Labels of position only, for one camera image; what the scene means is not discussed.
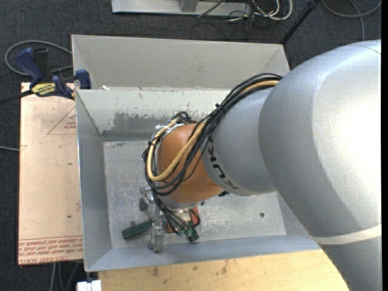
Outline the grey metal bin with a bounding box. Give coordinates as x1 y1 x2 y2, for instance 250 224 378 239
71 34 323 273

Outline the dark green flat block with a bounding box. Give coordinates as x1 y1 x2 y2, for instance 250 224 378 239
121 218 155 240

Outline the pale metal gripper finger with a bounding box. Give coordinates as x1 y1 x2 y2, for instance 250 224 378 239
147 214 167 253
138 186 154 213

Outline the brown cardboard board, red print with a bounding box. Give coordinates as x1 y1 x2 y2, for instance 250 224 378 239
17 82 84 266

